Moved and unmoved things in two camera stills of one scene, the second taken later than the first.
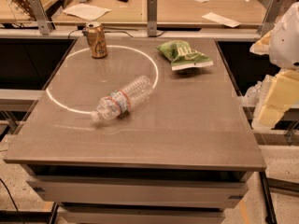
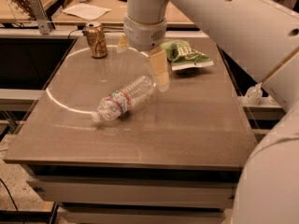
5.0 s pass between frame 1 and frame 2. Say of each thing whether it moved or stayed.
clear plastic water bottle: stayed
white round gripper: moved
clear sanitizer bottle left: stayed
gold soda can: stayed
